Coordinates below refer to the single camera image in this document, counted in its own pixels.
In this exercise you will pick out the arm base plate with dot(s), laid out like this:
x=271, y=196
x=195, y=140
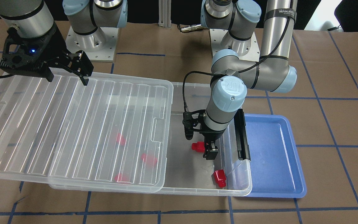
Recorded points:
x=99, y=46
x=248, y=50

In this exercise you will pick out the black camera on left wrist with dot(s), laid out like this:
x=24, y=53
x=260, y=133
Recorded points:
x=190, y=121

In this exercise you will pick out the clear plastic storage box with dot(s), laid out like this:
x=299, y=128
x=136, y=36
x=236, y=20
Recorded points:
x=143, y=138

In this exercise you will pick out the red block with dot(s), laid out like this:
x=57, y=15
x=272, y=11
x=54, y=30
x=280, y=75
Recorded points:
x=121, y=178
x=220, y=178
x=120, y=139
x=198, y=147
x=149, y=160

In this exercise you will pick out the clear plastic box lid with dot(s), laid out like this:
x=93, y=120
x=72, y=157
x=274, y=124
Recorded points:
x=32, y=111

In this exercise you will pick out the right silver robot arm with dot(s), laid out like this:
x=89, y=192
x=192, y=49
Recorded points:
x=32, y=18

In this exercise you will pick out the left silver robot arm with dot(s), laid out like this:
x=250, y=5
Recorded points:
x=232, y=76

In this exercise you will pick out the blue plastic tray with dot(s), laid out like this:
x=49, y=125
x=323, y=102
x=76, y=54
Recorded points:
x=275, y=165

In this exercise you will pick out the aluminium frame post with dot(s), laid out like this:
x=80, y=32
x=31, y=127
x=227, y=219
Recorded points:
x=164, y=9

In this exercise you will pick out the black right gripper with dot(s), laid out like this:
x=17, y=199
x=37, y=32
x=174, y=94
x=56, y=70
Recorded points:
x=53, y=46

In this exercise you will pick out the red block in box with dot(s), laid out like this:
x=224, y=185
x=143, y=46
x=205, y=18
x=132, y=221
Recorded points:
x=120, y=139
x=220, y=178
x=121, y=178
x=149, y=160

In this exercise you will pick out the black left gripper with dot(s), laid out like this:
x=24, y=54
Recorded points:
x=213, y=134

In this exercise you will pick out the black box latch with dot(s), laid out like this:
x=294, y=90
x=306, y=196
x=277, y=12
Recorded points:
x=242, y=135

